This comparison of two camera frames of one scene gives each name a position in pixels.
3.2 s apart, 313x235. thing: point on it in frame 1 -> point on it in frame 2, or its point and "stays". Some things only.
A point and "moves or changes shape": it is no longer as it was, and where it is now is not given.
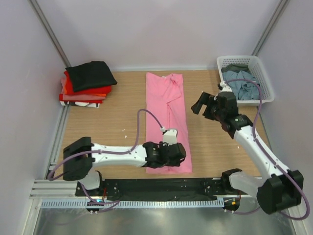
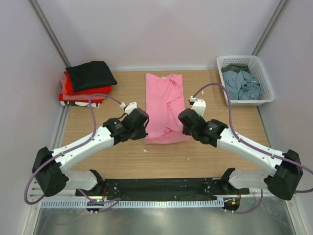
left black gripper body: x=175 y=163 -> x=138 y=133
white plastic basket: x=246 y=76 stays
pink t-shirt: x=166 y=100 moves or changes shape
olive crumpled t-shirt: x=237 y=67 stays
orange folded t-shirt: x=79 y=96 stays
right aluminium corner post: x=281 y=6 stays
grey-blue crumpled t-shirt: x=244 y=90 stays
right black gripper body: x=219 y=113 -> x=188 y=131
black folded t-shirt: x=91 y=75 stays
